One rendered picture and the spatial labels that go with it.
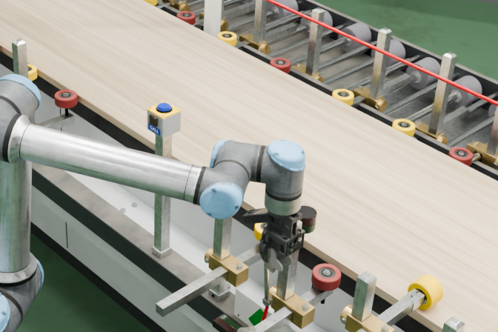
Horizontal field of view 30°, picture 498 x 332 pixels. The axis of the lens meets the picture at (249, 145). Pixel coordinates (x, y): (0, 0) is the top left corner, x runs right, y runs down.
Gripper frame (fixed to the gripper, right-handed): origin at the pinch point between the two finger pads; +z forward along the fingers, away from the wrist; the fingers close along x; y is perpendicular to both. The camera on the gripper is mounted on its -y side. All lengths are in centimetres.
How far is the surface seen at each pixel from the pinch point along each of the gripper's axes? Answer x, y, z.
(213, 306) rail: 3.8, -24.2, 31.9
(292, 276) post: 8.2, 0.7, 7.4
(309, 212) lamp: 13.4, 0.0, -10.9
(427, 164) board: 88, -13, 11
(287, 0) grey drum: 157, -141, 14
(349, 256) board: 31.2, 1.8, 11.7
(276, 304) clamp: 5.5, -1.5, 17.2
